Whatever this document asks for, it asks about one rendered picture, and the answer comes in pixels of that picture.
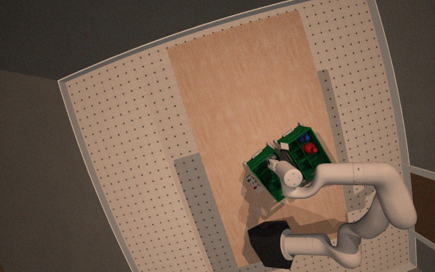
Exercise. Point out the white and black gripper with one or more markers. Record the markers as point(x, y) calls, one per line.
point(272, 163)

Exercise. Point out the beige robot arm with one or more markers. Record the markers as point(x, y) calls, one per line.
point(392, 204)

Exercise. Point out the green crate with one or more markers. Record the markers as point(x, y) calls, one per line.
point(258, 166)
point(305, 163)

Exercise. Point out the white paper pick list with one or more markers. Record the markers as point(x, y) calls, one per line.
point(254, 183)

